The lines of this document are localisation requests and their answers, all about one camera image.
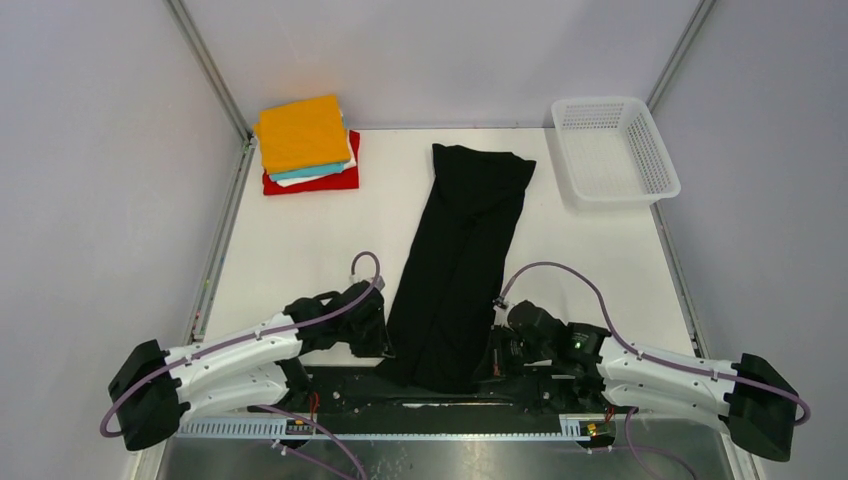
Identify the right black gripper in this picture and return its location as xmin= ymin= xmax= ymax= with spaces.
xmin=471 ymin=323 xmax=554 ymax=384

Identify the black t shirt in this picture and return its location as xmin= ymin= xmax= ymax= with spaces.
xmin=375 ymin=144 xmax=536 ymax=394

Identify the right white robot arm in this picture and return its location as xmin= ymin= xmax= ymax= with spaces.
xmin=486 ymin=298 xmax=797 ymax=462

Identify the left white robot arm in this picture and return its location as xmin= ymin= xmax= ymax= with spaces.
xmin=101 ymin=279 xmax=392 ymax=451

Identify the red folded t shirt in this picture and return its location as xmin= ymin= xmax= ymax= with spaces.
xmin=262 ymin=130 xmax=361 ymax=196

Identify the teal folded t shirt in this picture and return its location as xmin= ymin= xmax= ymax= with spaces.
xmin=268 ymin=158 xmax=352 ymax=183

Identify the white folded t shirt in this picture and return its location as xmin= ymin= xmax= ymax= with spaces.
xmin=274 ymin=155 xmax=358 ymax=189

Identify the orange folded t shirt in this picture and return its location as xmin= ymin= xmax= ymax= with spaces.
xmin=254 ymin=95 xmax=351 ymax=174

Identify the white plastic basket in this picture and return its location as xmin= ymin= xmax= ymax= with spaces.
xmin=551 ymin=96 xmax=681 ymax=211

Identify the slotted cable duct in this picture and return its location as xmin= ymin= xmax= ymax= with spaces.
xmin=175 ymin=415 xmax=603 ymax=442

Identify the aluminium frame rail left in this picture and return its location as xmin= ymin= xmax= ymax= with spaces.
xmin=164 ymin=1 xmax=253 ymax=344

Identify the aluminium frame rail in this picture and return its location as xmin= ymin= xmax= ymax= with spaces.
xmin=645 ymin=0 xmax=718 ymax=112
xmin=164 ymin=1 xmax=253 ymax=344

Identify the aluminium frame rail right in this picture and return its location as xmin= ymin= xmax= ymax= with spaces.
xmin=645 ymin=0 xmax=718 ymax=112

